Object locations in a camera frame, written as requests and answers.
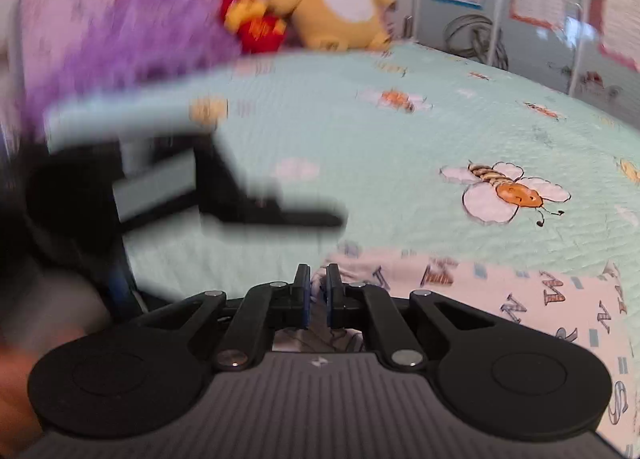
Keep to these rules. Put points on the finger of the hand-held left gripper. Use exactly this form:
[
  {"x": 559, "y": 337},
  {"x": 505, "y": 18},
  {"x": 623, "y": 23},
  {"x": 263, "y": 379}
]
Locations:
[{"x": 300, "y": 216}]

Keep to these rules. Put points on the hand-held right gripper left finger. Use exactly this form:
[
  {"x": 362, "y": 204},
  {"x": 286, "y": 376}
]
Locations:
[{"x": 301, "y": 296}]

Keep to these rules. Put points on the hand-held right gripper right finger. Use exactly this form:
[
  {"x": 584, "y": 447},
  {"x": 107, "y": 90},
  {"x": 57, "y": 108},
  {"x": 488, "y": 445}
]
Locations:
[{"x": 334, "y": 296}]

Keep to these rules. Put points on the letter-print pants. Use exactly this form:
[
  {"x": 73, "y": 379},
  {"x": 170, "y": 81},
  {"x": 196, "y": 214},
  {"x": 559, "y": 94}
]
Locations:
[{"x": 500, "y": 299}]

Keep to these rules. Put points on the person's left hand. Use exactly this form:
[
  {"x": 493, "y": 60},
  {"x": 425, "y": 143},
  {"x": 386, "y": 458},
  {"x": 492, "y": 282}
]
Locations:
[{"x": 17, "y": 384}]

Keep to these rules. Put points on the bee-print quilted bedspread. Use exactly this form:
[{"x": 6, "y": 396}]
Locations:
[{"x": 400, "y": 139}]

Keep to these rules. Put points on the purple ruffled cushion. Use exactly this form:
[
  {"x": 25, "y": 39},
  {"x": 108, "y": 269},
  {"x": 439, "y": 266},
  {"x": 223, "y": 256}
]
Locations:
[{"x": 125, "y": 34}]

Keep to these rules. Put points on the red plush toy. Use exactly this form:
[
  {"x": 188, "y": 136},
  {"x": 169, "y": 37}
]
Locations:
[{"x": 252, "y": 16}]

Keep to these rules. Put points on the sliding-door wardrobe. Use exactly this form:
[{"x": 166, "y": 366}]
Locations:
[{"x": 525, "y": 14}]

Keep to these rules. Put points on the pink-bordered poster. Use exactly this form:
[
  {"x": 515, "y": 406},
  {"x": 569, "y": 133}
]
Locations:
[{"x": 620, "y": 19}]

